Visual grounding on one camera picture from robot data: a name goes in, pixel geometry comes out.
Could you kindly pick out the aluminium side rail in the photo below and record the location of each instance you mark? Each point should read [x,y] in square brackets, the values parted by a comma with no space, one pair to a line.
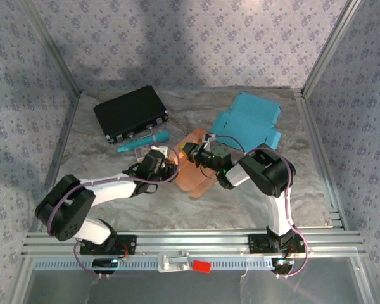
[315,142]
[55,161]

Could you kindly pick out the red plastic block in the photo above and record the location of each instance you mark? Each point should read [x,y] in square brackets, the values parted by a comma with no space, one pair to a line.
[201,266]

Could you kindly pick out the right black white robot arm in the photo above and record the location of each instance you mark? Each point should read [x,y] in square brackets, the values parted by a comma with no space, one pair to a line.
[269,177]

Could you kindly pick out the black left controller board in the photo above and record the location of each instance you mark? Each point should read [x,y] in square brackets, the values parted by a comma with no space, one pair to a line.
[104,263]

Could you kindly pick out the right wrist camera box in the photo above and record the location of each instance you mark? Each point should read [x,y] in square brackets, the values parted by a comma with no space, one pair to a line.
[208,137]

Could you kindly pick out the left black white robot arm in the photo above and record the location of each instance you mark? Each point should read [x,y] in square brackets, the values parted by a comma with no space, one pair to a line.
[66,215]

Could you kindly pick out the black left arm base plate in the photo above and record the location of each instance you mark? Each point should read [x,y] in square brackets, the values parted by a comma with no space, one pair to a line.
[126,245]

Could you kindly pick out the black controller board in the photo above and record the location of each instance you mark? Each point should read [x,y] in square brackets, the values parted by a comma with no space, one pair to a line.
[104,263]
[282,264]

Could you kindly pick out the aluminium frame post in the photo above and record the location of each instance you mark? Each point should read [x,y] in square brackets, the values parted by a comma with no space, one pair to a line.
[331,47]

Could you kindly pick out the black right controller board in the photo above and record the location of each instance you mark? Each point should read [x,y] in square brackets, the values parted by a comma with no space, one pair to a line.
[282,264]

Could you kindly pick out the grey metal panel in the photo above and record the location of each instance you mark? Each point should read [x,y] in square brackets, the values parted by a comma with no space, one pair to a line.
[190,288]

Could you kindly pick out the grey plastic clamp bracket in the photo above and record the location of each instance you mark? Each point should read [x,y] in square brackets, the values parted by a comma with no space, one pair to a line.
[172,261]

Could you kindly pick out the black hard case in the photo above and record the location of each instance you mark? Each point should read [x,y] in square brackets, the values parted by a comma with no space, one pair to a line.
[130,109]

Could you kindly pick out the blue paper box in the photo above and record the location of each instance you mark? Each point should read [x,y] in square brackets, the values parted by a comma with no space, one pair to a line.
[250,117]

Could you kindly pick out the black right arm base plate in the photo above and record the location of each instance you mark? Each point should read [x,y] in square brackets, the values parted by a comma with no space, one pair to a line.
[256,244]

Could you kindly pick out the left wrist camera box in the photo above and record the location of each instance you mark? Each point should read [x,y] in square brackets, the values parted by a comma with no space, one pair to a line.
[161,151]

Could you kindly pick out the aluminium mounting rail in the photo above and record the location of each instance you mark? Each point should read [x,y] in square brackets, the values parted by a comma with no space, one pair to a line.
[193,242]

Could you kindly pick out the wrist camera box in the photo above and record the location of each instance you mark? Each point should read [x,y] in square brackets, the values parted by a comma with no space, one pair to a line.
[208,137]
[161,151]

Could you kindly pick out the teal pen tube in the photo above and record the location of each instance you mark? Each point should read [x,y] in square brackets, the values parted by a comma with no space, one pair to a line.
[152,139]

